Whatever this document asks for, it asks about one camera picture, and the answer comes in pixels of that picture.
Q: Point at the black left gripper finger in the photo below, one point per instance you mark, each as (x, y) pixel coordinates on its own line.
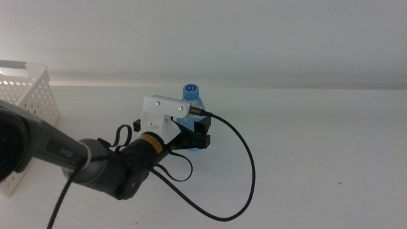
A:
(203, 127)
(200, 142)

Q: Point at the clear water bottle blue cap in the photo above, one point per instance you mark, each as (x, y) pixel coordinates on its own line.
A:
(190, 90)

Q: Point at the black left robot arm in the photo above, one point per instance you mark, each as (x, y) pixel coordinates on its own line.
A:
(105, 171)

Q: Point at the white perforated plastic basket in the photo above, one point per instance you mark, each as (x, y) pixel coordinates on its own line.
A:
(41, 95)

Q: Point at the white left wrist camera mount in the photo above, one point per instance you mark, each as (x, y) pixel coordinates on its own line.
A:
(159, 111)

